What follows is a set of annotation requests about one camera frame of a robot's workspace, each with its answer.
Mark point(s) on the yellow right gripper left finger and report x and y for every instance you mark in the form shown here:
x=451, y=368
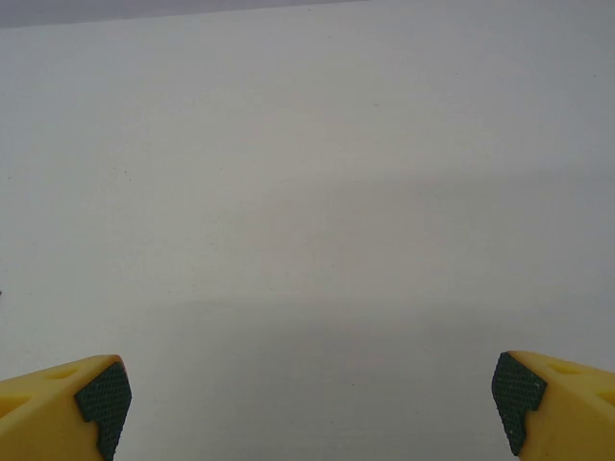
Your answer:
x=43, y=418

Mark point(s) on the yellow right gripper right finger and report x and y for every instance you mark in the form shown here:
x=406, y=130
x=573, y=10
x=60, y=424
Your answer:
x=572, y=413

